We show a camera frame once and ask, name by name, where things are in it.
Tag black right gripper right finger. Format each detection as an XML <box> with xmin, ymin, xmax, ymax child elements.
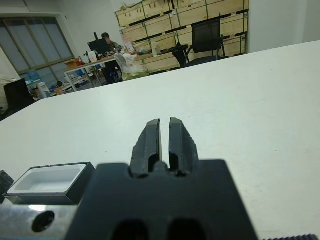
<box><xmin>168</xmin><ymin>116</ymin><xmax>200</xmax><ymax>176</ymax></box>

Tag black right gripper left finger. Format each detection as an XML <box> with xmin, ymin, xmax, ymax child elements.
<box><xmin>129</xmin><ymin>118</ymin><xmax>163</xmax><ymax>178</ymax></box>

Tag black box lid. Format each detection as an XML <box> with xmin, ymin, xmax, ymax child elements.
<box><xmin>0</xmin><ymin>170</ymin><xmax>15</xmax><ymax>204</ymax></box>

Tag black box with white insert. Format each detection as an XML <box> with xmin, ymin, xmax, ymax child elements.
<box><xmin>2</xmin><ymin>161</ymin><xmax>97</xmax><ymax>206</ymax></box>

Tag yellow-green plastic bag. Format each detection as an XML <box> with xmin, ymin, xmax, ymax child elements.
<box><xmin>114</xmin><ymin>52</ymin><xmax>151</xmax><ymax>81</ymax></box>

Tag wooden top office desk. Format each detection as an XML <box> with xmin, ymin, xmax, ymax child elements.
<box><xmin>63</xmin><ymin>53</ymin><xmax>138</xmax><ymax>93</ymax></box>

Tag pink carton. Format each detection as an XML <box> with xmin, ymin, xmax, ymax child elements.
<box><xmin>123</xmin><ymin>34</ymin><xmax>134</xmax><ymax>53</ymax></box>

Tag black computer monitor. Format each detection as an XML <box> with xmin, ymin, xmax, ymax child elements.
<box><xmin>87</xmin><ymin>38</ymin><xmax>111</xmax><ymax>56</ymax></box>

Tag black mesh office chair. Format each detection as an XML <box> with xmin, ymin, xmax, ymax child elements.
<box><xmin>184</xmin><ymin>18</ymin><xmax>230</xmax><ymax>69</ymax></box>

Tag seated person at desk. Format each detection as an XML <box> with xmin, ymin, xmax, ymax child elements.
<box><xmin>101</xmin><ymin>32</ymin><xmax>118</xmax><ymax>55</ymax></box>

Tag stacked wooden crates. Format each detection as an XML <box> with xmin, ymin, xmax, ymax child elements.
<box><xmin>114</xmin><ymin>0</ymin><xmax>250</xmax><ymax>73</ymax></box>

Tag black padded chair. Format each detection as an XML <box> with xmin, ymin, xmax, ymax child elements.
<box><xmin>0</xmin><ymin>78</ymin><xmax>35</xmax><ymax>121</ymax></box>

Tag large window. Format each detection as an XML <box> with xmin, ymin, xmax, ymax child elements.
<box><xmin>0</xmin><ymin>16</ymin><xmax>75</xmax><ymax>75</ymax></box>

